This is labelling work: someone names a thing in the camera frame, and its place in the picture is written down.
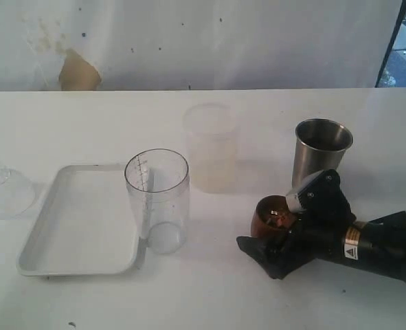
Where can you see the clear plastic shaker cup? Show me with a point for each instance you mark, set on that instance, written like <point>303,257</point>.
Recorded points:
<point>158,185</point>

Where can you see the frosted translucent plastic cup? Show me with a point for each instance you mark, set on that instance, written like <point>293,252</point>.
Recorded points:
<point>211,137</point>

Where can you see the small amber bowl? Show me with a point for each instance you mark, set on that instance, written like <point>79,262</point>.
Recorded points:
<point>271,217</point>

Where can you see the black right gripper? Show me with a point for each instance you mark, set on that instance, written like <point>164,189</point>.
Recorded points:
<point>310,237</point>

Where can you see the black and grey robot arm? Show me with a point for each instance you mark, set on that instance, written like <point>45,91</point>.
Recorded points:
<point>377,246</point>

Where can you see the clear dome strainer lid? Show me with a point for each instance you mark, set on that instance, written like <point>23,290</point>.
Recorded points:
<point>17,193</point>

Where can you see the stainless steel cup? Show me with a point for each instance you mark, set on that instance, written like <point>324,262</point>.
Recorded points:
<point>320,145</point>

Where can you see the white rectangular tray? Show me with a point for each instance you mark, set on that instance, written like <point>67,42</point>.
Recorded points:
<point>85,226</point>

